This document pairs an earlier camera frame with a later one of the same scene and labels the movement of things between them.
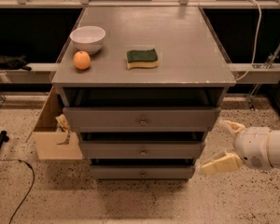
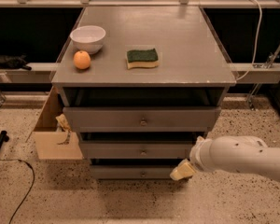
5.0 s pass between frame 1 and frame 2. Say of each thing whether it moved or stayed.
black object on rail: stayed
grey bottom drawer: stayed
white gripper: moved
